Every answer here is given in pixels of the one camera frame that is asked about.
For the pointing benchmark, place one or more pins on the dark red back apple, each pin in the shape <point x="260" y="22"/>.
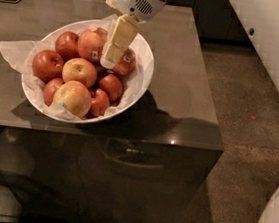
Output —
<point x="66" y="45"/>

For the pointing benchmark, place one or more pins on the white bowl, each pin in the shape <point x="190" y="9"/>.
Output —
<point x="135" y="84"/>

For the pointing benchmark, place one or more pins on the yellow-red centre apple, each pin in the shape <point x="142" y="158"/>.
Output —
<point x="81" y="70"/>

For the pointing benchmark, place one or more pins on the red front-right apple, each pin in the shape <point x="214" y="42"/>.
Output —
<point x="99" y="103"/>

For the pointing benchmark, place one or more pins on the small red front-left apple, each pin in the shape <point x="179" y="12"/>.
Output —
<point x="50" y="89"/>

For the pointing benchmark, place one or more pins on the red apple with sticker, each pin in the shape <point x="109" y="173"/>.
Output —
<point x="126" y="64"/>

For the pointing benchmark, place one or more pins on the large yellow front apple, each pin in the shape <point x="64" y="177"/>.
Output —
<point x="74" y="97"/>

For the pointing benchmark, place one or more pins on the red left apple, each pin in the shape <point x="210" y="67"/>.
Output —
<point x="47" y="65"/>

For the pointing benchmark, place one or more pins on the red right-centre apple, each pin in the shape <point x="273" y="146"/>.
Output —
<point x="112" y="85"/>

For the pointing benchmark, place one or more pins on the white paper liner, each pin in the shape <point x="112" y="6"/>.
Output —
<point x="15" y="53"/>

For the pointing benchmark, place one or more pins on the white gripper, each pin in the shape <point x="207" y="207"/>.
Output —
<point x="137" y="1"/>

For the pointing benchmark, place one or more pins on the large top red-yellow apple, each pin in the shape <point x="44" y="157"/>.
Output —
<point x="91" y="43"/>

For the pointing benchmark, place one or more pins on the dark cabinet row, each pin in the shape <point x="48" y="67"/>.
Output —
<point x="216" y="21"/>

